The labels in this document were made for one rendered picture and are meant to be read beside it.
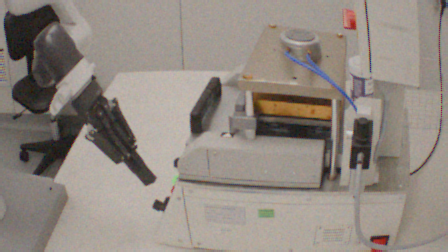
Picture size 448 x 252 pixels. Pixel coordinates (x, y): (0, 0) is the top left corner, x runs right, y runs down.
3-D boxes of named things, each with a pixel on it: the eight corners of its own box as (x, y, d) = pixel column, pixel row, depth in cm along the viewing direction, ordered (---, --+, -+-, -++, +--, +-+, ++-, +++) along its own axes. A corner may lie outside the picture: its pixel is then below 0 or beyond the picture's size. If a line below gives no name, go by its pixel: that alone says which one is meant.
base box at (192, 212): (399, 169, 141) (406, 111, 133) (389, 262, 110) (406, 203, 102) (195, 159, 154) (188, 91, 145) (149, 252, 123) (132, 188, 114)
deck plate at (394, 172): (407, 110, 133) (407, 107, 133) (408, 194, 104) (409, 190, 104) (225, 92, 144) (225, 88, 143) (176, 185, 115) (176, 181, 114)
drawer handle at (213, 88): (222, 94, 133) (221, 75, 131) (201, 133, 120) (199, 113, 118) (212, 93, 133) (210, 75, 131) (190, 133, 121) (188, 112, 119)
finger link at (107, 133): (100, 108, 117) (97, 112, 116) (133, 154, 120) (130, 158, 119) (90, 117, 120) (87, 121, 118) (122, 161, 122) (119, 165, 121)
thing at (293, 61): (372, 76, 128) (369, 24, 121) (370, 151, 102) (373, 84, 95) (269, 62, 133) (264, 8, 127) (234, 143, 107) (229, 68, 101)
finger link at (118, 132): (92, 114, 120) (95, 110, 121) (124, 157, 124) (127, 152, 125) (102, 106, 118) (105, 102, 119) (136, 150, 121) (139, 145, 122)
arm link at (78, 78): (89, 49, 116) (102, 68, 118) (60, 78, 124) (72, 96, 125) (61, 82, 107) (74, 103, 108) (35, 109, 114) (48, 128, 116)
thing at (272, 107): (346, 78, 126) (343, 38, 122) (340, 132, 108) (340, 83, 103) (268, 68, 131) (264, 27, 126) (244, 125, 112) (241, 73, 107)
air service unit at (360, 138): (369, 165, 106) (373, 92, 99) (362, 213, 94) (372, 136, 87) (345, 164, 107) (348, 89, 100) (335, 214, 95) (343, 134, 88)
